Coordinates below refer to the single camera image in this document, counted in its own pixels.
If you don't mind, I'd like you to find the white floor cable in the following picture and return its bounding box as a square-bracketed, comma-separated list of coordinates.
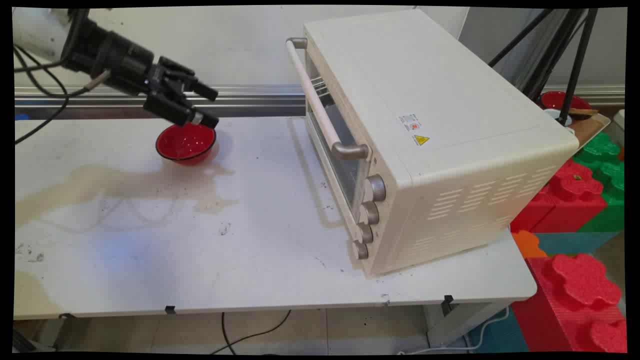
[399, 306, 511, 355]

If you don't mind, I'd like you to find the large silver oven knob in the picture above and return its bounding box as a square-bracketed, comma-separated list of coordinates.
[363, 174, 387, 203]

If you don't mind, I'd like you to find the orange foam block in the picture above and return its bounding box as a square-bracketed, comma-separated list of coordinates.
[511, 229, 549, 259]

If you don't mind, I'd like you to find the black floor cable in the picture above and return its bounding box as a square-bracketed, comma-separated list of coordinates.
[209, 309, 292, 355]

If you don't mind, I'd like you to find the black tripod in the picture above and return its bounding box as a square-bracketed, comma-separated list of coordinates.
[488, 7, 599, 127]

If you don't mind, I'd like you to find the green foam block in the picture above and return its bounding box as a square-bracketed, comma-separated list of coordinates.
[571, 132, 626, 234]

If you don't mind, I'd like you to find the blue foam mat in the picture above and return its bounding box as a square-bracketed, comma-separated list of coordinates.
[467, 307, 529, 354]

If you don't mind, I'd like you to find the red bowl with black rim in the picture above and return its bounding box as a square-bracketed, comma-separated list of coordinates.
[155, 122, 218, 167]

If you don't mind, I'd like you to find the large red foam block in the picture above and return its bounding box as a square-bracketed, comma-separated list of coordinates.
[511, 253, 629, 354]

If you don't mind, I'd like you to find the cream toaster oven body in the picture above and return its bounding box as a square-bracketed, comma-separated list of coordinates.
[303, 9, 581, 278]

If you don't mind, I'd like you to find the aluminium rail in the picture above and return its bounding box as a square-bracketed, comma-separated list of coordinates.
[14, 85, 307, 120]

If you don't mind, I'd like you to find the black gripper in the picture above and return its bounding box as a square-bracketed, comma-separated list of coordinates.
[61, 9, 220, 129]

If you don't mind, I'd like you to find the teal foam block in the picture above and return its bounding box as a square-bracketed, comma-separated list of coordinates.
[534, 231, 622, 256]

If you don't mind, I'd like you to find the white small bowl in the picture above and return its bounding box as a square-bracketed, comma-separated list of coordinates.
[544, 108, 574, 127]

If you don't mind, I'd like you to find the wooden board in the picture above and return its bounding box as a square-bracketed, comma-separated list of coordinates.
[567, 113, 612, 151]

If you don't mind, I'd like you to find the white table leg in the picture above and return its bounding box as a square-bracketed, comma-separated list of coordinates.
[424, 299, 512, 349]

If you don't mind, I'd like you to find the oven glass door with handle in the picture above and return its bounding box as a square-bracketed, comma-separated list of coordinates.
[285, 37, 374, 251]

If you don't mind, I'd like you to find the long black arm cable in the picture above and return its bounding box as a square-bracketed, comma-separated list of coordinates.
[14, 10, 88, 146]

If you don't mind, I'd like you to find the red bowl behind tripod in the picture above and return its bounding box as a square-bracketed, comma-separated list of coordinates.
[540, 91, 593, 114]

